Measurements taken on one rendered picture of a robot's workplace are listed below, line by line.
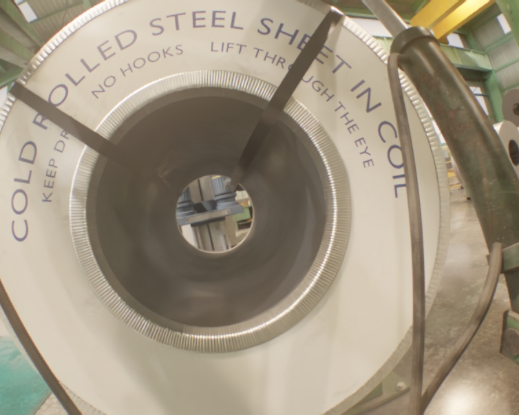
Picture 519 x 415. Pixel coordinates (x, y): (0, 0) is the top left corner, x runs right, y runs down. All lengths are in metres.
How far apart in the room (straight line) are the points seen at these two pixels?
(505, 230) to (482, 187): 0.07
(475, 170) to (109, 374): 0.76
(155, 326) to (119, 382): 0.18
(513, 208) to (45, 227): 0.79
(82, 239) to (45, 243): 0.10
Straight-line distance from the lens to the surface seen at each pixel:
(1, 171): 0.74
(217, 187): 2.79
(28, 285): 0.70
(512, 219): 0.40
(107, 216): 0.70
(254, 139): 0.64
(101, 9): 0.78
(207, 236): 3.13
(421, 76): 0.48
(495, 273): 0.36
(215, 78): 0.59
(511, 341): 0.43
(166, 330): 0.58
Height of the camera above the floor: 0.76
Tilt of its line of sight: level
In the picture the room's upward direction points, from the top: 12 degrees counter-clockwise
